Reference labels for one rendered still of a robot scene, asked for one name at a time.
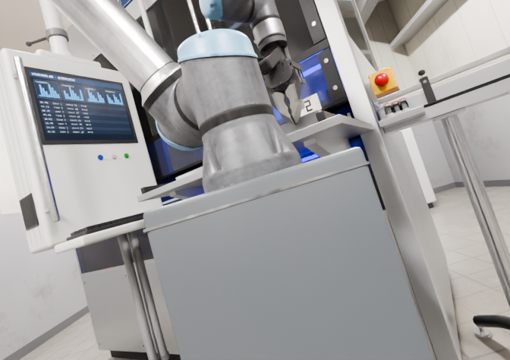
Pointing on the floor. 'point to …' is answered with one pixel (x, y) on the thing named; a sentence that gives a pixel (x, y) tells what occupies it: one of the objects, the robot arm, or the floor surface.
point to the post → (385, 173)
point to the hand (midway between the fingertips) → (293, 118)
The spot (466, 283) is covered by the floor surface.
